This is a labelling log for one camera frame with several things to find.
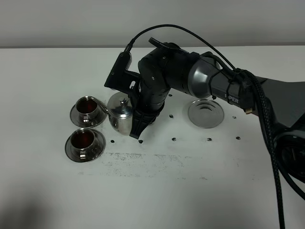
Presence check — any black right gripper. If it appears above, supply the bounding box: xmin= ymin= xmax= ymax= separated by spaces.
xmin=129 ymin=42 xmax=199 ymax=139

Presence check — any stainless steel teapot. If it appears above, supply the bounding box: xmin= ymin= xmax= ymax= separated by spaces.
xmin=95 ymin=92 xmax=132 ymax=135

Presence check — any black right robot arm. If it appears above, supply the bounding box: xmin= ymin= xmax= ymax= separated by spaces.
xmin=130 ymin=39 xmax=305 ymax=181

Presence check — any far stainless steel saucer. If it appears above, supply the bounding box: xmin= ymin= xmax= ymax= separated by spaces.
xmin=70 ymin=96 xmax=108 ymax=128

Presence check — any stainless steel saucer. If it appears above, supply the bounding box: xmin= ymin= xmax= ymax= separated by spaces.
xmin=65 ymin=128 xmax=106 ymax=163
xmin=70 ymin=96 xmax=108 ymax=128

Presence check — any far stainless steel teacup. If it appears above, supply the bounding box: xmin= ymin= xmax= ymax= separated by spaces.
xmin=76 ymin=96 xmax=99 ymax=123

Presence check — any stainless steel teacup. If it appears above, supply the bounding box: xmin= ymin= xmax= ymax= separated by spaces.
xmin=76 ymin=96 xmax=99 ymax=123
xmin=70 ymin=128 xmax=95 ymax=160

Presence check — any near stainless steel saucer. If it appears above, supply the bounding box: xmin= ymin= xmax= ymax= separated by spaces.
xmin=65 ymin=128 xmax=106 ymax=163

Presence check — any near stainless steel teacup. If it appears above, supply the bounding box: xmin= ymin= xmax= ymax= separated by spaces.
xmin=70 ymin=128 xmax=95 ymax=160

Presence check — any steel teapot saucer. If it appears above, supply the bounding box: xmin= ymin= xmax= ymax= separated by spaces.
xmin=188 ymin=99 xmax=224 ymax=129

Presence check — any black right camera cable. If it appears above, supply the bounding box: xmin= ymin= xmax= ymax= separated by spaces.
xmin=123 ymin=23 xmax=305 ymax=229

